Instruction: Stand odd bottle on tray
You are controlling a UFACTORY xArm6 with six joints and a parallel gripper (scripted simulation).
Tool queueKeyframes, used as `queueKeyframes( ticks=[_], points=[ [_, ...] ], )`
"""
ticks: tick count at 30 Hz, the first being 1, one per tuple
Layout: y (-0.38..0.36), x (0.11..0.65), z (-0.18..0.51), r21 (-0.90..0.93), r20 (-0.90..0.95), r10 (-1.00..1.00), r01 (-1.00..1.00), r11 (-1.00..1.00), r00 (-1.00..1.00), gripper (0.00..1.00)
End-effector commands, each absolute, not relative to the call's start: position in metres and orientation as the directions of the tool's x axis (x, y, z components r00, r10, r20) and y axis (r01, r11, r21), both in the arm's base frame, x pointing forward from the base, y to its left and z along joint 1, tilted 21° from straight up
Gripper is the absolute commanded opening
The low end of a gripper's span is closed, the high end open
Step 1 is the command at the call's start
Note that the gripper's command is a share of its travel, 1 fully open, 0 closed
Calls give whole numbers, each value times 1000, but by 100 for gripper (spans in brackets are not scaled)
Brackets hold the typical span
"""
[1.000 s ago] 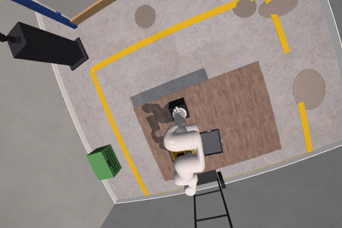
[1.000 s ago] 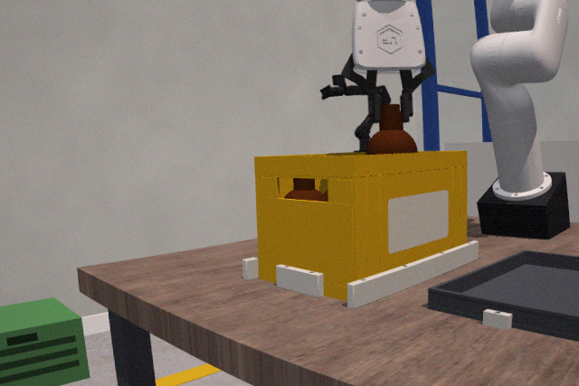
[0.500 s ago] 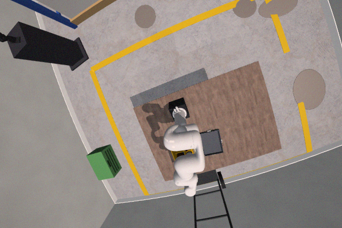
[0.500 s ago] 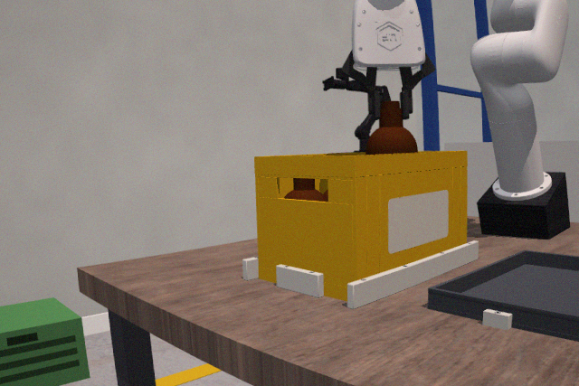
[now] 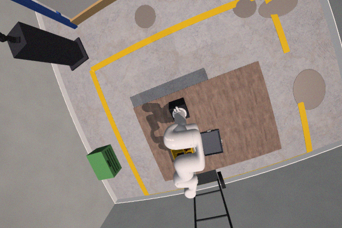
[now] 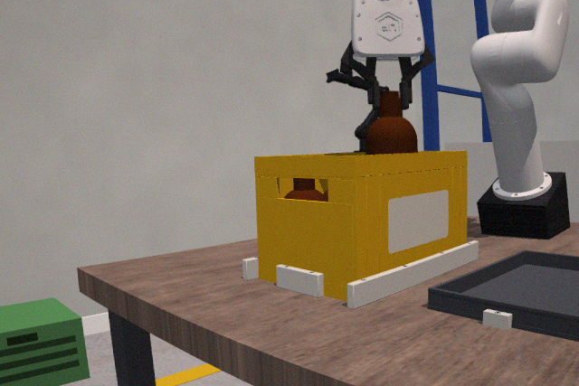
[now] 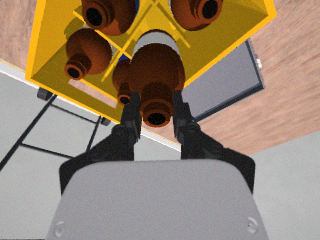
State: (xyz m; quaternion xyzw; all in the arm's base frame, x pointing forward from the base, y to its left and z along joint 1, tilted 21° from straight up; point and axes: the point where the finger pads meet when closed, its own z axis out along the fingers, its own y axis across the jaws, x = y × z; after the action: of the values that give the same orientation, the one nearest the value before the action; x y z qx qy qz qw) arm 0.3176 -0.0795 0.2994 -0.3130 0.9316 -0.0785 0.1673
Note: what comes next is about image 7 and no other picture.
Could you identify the yellow wooden crate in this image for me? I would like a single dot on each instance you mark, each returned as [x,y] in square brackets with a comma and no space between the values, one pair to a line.
[56,20]

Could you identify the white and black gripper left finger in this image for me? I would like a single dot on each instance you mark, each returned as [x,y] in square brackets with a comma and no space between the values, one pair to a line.
[118,146]

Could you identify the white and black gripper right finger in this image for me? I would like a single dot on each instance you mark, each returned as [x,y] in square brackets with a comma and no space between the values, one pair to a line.
[194,142]

